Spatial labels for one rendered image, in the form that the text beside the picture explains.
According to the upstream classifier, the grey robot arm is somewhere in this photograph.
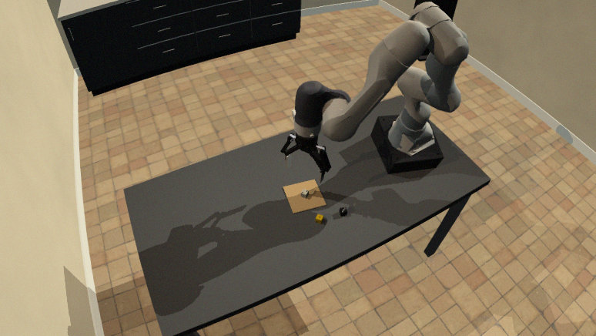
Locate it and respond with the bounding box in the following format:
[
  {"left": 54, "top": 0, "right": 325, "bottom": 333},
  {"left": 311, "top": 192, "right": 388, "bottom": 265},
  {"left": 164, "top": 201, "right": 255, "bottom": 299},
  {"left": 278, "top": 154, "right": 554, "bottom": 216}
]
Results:
[{"left": 292, "top": 2, "right": 469, "bottom": 156}]

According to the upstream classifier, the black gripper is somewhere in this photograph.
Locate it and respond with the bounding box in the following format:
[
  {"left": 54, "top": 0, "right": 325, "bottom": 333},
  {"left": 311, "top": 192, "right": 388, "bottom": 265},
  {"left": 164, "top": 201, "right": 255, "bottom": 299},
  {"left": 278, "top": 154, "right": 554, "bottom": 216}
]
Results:
[{"left": 280, "top": 133, "right": 331, "bottom": 183}]

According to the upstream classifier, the orange flat mat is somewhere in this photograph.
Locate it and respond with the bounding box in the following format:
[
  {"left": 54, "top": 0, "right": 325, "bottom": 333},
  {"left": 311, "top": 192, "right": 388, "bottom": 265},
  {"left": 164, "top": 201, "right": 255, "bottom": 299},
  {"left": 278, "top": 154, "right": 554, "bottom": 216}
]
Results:
[{"left": 283, "top": 180, "right": 326, "bottom": 213}]

